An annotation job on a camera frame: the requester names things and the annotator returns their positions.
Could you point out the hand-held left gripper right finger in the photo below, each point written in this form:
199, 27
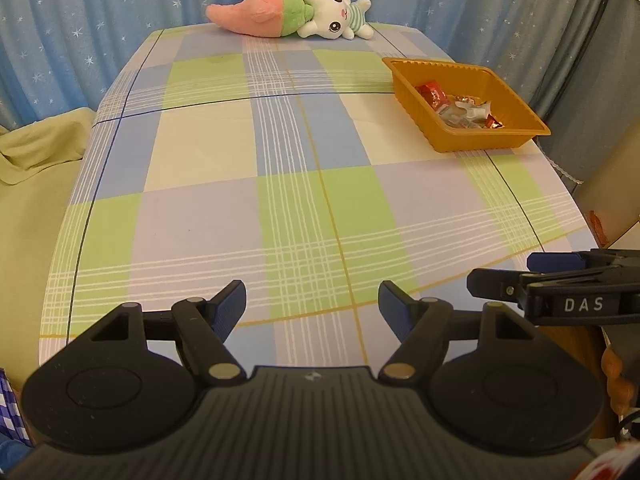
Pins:
395, 310

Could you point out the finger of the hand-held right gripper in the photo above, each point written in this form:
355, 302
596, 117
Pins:
495, 285
555, 261

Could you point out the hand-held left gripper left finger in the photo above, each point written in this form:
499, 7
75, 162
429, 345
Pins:
231, 307

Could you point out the orange plastic tray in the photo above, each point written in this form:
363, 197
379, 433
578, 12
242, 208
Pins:
470, 140

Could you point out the grey snack packet bundle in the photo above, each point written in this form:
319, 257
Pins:
457, 116

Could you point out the green silver snack packet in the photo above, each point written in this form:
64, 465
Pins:
475, 104

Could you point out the brown carved wooden chair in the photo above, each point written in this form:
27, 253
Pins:
614, 375

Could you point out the plaid tablecloth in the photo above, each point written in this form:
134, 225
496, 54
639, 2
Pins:
225, 160

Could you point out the red white cloth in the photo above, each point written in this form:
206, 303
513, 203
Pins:
607, 470

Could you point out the blue checked cloth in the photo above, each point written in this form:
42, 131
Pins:
9, 400

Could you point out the rabbit carrot plush toy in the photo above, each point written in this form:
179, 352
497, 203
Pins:
325, 17

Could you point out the blue star curtain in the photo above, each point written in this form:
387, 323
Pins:
100, 10

